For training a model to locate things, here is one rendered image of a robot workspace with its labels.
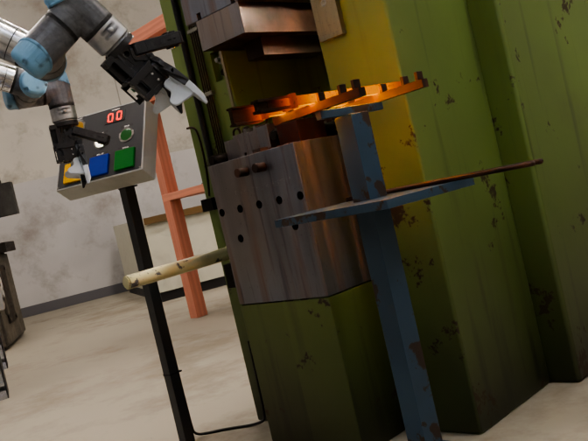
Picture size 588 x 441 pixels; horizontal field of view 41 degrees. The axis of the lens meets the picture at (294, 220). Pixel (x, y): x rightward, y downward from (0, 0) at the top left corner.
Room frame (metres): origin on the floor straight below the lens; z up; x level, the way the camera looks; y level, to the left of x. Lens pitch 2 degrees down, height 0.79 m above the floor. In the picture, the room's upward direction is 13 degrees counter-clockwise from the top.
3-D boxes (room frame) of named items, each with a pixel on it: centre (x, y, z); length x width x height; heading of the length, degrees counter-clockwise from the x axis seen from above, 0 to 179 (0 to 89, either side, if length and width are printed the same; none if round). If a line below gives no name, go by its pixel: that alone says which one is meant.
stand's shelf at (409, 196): (1.91, -0.19, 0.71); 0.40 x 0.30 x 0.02; 38
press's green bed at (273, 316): (2.53, -0.10, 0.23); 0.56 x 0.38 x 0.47; 136
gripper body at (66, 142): (2.37, 0.61, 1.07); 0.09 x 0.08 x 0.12; 110
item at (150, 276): (2.59, 0.40, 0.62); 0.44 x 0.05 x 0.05; 136
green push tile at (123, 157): (2.59, 0.50, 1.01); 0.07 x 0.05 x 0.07; 71
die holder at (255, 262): (2.53, -0.10, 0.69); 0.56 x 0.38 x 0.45; 136
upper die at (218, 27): (2.56, -0.06, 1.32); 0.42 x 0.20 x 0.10; 136
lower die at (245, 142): (2.56, -0.06, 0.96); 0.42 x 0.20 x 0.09; 136
